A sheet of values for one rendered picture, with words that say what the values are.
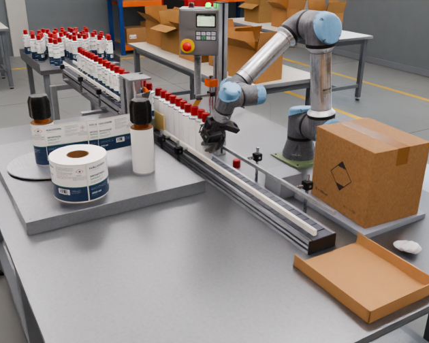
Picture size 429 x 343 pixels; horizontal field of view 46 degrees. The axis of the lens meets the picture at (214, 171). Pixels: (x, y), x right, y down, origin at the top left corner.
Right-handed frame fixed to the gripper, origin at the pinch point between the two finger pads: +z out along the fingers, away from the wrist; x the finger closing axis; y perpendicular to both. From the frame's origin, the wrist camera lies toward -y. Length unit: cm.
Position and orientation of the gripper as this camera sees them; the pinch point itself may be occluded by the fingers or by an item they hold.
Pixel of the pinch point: (212, 150)
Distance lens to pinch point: 210.3
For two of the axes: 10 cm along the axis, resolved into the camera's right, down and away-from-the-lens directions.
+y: -8.6, 2.0, -4.7
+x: 4.4, 7.6, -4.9
